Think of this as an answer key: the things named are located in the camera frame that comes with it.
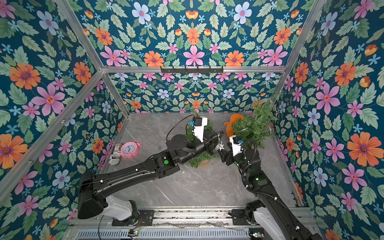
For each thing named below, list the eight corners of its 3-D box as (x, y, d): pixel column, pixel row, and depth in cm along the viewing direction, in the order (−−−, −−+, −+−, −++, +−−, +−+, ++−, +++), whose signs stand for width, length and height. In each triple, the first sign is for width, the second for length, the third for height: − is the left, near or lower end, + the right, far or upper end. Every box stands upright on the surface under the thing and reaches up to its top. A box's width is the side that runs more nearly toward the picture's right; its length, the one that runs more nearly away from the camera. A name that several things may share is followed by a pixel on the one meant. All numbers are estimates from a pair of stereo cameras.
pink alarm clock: (120, 158, 98) (118, 155, 95) (126, 144, 105) (124, 141, 102) (137, 158, 98) (135, 155, 95) (141, 144, 105) (139, 141, 102)
